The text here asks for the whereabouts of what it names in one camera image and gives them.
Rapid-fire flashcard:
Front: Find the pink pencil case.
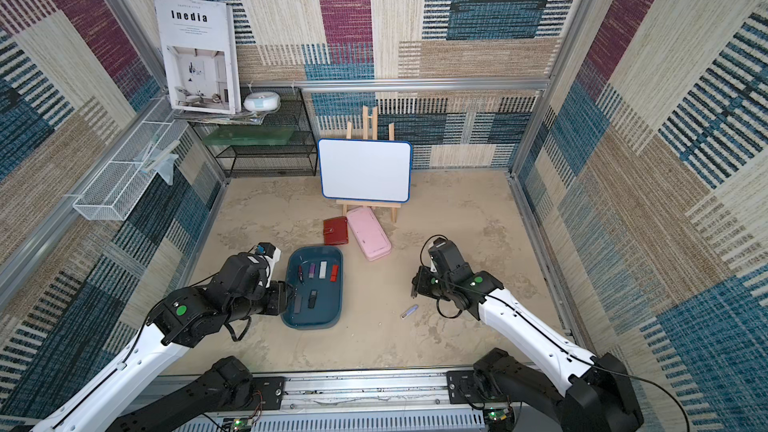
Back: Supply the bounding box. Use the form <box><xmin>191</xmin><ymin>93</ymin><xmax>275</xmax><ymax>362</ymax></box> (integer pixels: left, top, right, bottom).
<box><xmin>347</xmin><ymin>207</ymin><xmax>392</xmax><ymax>261</ymax></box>

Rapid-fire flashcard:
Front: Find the white round device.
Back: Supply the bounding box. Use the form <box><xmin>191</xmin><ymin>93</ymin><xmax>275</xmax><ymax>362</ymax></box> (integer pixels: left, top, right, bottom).
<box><xmin>243</xmin><ymin>91</ymin><xmax>281</xmax><ymax>113</ymax></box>

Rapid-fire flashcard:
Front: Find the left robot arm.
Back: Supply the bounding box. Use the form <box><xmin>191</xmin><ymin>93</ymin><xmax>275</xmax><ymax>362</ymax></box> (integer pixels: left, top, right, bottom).
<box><xmin>14</xmin><ymin>242</ymin><xmax>287</xmax><ymax>431</ymax></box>

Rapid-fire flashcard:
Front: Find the red leather wallet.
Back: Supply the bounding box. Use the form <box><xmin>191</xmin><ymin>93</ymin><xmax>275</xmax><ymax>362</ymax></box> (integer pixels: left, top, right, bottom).
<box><xmin>323</xmin><ymin>216</ymin><xmax>349</xmax><ymax>246</ymax></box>

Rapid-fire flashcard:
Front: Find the teal plastic storage box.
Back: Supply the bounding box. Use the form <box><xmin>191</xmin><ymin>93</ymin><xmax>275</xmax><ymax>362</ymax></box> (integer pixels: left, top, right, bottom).
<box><xmin>282</xmin><ymin>246</ymin><xmax>343</xmax><ymax>330</ymax></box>

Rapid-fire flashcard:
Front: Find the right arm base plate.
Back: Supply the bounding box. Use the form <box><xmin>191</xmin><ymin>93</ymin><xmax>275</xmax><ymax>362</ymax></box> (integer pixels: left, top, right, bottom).
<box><xmin>445</xmin><ymin>370</ymin><xmax>498</xmax><ymax>406</ymax></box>

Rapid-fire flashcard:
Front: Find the white board blue frame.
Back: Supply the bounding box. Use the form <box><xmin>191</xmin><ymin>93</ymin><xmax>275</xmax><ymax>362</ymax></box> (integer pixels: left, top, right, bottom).
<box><xmin>318</xmin><ymin>138</ymin><xmax>413</xmax><ymax>203</ymax></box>

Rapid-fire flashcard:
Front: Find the Inedia magazine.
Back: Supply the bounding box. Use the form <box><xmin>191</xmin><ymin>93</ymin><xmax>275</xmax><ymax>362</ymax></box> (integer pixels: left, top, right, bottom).
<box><xmin>154</xmin><ymin>0</ymin><xmax>242</xmax><ymax>115</ymax></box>

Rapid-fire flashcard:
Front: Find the black wire shelf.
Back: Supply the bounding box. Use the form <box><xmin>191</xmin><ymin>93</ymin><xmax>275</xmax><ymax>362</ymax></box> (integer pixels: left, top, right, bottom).
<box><xmin>190</xmin><ymin>88</ymin><xmax>318</xmax><ymax>178</ymax></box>

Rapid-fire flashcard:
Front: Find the white wire basket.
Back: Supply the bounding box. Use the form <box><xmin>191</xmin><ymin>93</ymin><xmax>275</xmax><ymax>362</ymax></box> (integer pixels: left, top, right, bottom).
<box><xmin>73</xmin><ymin>98</ymin><xmax>187</xmax><ymax>221</ymax></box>

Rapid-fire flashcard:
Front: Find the aluminium front rail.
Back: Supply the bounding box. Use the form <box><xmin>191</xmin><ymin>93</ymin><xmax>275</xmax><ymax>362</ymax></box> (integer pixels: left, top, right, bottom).
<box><xmin>137</xmin><ymin>362</ymin><xmax>619</xmax><ymax>432</ymax></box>

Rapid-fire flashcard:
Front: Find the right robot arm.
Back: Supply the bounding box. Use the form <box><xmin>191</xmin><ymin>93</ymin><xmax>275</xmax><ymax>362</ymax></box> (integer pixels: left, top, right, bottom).
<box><xmin>411</xmin><ymin>235</ymin><xmax>644</xmax><ymax>431</ymax></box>

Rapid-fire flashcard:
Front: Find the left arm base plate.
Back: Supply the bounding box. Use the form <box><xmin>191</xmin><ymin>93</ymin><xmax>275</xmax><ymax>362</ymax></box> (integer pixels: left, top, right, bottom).
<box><xmin>242</xmin><ymin>376</ymin><xmax>286</xmax><ymax>412</ymax></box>

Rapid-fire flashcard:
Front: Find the green board on shelf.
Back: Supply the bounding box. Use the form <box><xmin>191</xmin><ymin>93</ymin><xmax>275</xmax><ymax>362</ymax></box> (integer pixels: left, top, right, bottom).
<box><xmin>202</xmin><ymin>125</ymin><xmax>296</xmax><ymax>146</ymax></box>

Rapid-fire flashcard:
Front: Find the black usb flash drive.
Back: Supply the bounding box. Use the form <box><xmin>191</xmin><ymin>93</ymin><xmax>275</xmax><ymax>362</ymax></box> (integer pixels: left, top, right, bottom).
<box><xmin>308</xmin><ymin>290</ymin><xmax>318</xmax><ymax>309</ymax></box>

